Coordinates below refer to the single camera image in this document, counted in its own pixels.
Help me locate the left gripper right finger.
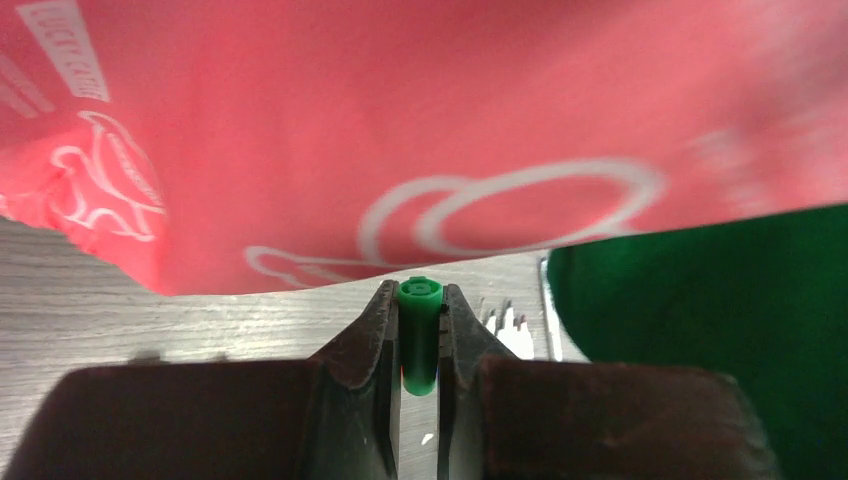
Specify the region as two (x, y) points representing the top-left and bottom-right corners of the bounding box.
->
(437, 284), (782, 479)

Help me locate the green cloth garment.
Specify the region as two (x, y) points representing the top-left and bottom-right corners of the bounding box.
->
(547, 205), (847, 479)

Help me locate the pink patterned shirt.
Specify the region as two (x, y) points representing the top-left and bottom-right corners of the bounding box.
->
(1, 1), (847, 295)

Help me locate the white metal clothes rack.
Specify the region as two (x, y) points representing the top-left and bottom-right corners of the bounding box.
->
(538, 257), (564, 361)

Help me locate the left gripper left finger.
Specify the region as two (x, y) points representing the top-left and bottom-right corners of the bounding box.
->
(5, 281), (400, 479)

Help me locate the bright green pen cap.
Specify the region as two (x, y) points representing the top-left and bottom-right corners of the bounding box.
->
(396, 276), (443, 396)

